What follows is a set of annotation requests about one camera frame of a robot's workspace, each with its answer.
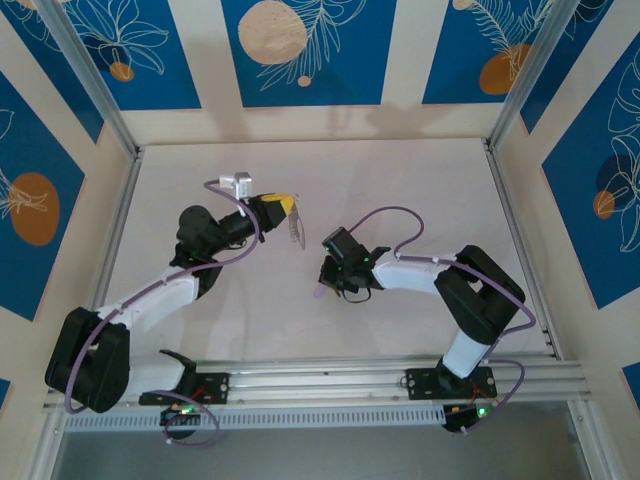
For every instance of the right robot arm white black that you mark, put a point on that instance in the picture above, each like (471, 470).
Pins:
(410, 275)

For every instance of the control board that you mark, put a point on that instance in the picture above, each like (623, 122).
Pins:
(462, 417)
(177, 417)

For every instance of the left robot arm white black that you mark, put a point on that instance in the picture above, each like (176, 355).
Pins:
(160, 297)

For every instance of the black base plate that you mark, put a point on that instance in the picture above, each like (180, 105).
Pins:
(420, 382)
(220, 387)

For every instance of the clear plastic zip bag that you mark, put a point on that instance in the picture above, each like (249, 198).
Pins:
(295, 225)

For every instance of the right control board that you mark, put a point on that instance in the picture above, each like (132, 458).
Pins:
(462, 417)

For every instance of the aluminium frame post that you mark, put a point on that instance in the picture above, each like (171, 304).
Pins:
(525, 75)
(90, 75)

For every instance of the aluminium cross rail beam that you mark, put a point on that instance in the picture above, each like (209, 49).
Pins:
(320, 385)

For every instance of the aluminium table side rail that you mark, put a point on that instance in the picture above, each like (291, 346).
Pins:
(509, 210)
(122, 210)

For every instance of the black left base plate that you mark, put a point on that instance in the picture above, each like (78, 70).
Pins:
(220, 387)

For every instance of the aluminium frame leg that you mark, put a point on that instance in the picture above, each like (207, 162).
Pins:
(47, 445)
(592, 445)

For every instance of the left control board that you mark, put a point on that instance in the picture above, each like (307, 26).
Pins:
(177, 417)

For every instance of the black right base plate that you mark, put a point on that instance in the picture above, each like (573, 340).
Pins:
(420, 382)

